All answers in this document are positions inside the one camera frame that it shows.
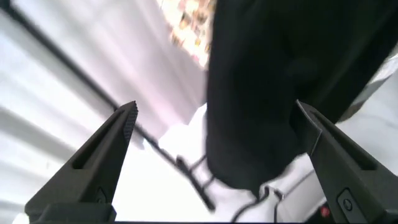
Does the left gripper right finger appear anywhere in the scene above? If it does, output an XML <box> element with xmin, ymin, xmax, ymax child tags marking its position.
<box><xmin>289</xmin><ymin>100</ymin><xmax>398</xmax><ymax>223</ymax></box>

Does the white laundry basket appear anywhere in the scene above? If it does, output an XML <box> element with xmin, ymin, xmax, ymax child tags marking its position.
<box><xmin>338</xmin><ymin>46</ymin><xmax>398</xmax><ymax>123</ymax></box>

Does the cream printed garment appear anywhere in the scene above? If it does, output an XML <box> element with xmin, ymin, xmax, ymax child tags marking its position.
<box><xmin>160</xmin><ymin>0</ymin><xmax>217</xmax><ymax>69</ymax></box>

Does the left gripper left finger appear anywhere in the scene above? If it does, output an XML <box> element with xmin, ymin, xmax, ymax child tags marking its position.
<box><xmin>24</xmin><ymin>100</ymin><xmax>139</xmax><ymax>223</ymax></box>

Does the black clothes rack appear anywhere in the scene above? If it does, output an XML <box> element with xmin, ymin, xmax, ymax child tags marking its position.
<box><xmin>0</xmin><ymin>0</ymin><xmax>217</xmax><ymax>212</ymax></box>

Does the black garment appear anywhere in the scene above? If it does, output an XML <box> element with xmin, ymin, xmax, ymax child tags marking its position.
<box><xmin>205</xmin><ymin>0</ymin><xmax>398</xmax><ymax>197</ymax></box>

